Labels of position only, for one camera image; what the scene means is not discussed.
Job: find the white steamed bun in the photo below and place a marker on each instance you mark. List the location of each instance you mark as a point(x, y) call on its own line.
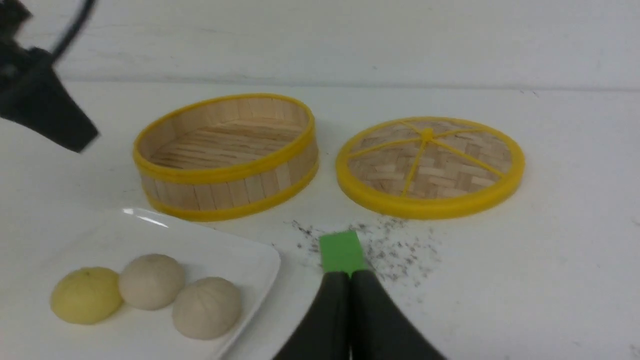
point(151, 282)
point(207, 308)

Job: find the bamboo steamer basket yellow rims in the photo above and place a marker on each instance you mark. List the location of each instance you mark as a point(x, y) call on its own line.
point(228, 157)

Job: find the bamboo steamer lid yellow rim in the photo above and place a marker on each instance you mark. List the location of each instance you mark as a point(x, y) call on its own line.
point(429, 168)

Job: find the yellow steamed bun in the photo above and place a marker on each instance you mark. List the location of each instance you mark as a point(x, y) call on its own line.
point(86, 296)

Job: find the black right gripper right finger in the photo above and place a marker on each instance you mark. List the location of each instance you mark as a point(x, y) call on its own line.
point(378, 329)

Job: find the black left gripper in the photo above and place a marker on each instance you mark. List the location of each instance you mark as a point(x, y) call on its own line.
point(46, 108)

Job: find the white steamed bun top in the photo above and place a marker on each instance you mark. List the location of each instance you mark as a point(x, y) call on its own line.
point(151, 282)

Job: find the green cube block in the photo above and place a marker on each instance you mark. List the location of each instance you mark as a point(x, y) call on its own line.
point(342, 252)

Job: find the white square plate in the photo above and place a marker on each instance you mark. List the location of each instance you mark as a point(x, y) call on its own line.
point(31, 331)

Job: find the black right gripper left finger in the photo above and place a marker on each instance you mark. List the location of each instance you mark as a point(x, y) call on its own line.
point(323, 332)

